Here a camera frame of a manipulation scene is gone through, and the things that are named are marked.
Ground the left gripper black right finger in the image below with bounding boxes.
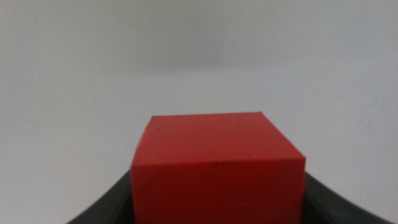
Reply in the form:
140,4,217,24
303,172,395,224

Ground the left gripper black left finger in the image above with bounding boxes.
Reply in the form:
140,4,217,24
66,169,134,224

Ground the red cube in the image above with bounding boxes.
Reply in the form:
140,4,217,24
130,111,307,224

